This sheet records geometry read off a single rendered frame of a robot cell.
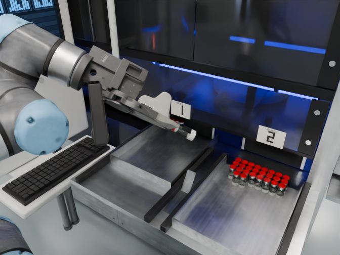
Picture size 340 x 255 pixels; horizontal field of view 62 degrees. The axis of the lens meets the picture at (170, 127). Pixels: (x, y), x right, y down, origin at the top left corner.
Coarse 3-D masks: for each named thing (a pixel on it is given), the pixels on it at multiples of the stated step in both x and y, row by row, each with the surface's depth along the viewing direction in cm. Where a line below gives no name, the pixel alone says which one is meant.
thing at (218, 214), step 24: (216, 168) 94; (216, 192) 89; (240, 192) 89; (288, 192) 89; (192, 216) 80; (216, 216) 80; (240, 216) 80; (264, 216) 80; (288, 216) 80; (216, 240) 74; (240, 240) 74; (264, 240) 74
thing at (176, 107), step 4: (172, 100) 107; (172, 104) 108; (176, 104) 107; (180, 104) 106; (184, 104) 105; (172, 108) 109; (176, 108) 108; (180, 108) 107; (184, 108) 105; (188, 108) 104; (172, 112) 110; (176, 112) 109; (180, 112) 107; (184, 112) 106; (188, 112) 105; (184, 116) 107; (188, 116) 106
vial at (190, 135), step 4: (176, 128) 55; (180, 128) 56; (184, 128) 56; (188, 128) 56; (180, 132) 56; (184, 132) 56; (188, 132) 56; (192, 132) 56; (184, 136) 56; (188, 136) 56; (192, 136) 56
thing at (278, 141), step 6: (264, 126) 90; (258, 132) 92; (264, 132) 91; (276, 132) 89; (282, 132) 88; (258, 138) 93; (264, 138) 92; (270, 138) 91; (276, 138) 90; (282, 138) 88; (270, 144) 92; (276, 144) 90; (282, 144) 89
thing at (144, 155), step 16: (160, 128) 122; (128, 144) 107; (144, 144) 111; (160, 144) 111; (176, 144) 111; (192, 144) 111; (208, 144) 106; (112, 160) 101; (128, 160) 102; (144, 160) 102; (160, 160) 102; (176, 160) 102; (192, 160) 97; (144, 176) 94; (160, 176) 95; (176, 176) 90
